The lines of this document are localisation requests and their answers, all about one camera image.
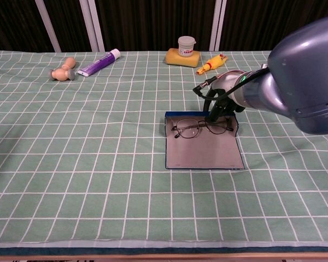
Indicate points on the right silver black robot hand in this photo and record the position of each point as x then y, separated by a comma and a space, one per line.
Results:
227, 80

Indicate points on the thin-framed eyeglasses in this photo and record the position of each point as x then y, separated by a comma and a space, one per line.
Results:
202, 125

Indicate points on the blue glasses case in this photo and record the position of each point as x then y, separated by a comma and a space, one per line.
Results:
202, 152

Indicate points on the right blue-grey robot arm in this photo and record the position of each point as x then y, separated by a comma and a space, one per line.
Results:
303, 68

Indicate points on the yellow rubber chicken toy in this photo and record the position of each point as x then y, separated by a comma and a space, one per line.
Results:
211, 64

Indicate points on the white plastic cup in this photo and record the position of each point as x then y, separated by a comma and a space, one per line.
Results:
186, 46

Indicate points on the yellow sponge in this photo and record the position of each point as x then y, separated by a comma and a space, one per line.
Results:
175, 60

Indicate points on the dark pleated curtain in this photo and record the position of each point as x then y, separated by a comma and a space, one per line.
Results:
153, 24

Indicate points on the purple white toothpaste tube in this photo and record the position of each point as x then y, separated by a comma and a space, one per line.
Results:
98, 64

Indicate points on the green white grid tablecloth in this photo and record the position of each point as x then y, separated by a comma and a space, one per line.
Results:
98, 163

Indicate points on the wooden toy hammer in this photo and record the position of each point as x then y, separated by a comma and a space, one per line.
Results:
60, 74

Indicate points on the dark blue under cloth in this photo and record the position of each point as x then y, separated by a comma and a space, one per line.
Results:
164, 250

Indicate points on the white frame post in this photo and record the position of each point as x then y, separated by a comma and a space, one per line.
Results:
218, 24
93, 26
47, 26

